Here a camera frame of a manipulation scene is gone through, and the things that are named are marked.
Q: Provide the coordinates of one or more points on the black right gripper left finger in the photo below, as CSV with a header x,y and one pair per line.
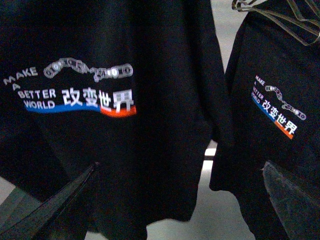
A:
x,y
33,221

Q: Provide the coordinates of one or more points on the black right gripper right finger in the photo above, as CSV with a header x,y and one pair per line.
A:
x,y
295,200

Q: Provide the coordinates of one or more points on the black t-shirt with print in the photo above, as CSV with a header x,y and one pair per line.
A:
x,y
135,86

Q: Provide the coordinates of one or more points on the silver metal clothes hanger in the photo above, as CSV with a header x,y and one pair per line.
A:
x,y
298,18

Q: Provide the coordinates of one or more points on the black t-shirt on right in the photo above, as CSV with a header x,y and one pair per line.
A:
x,y
274,91

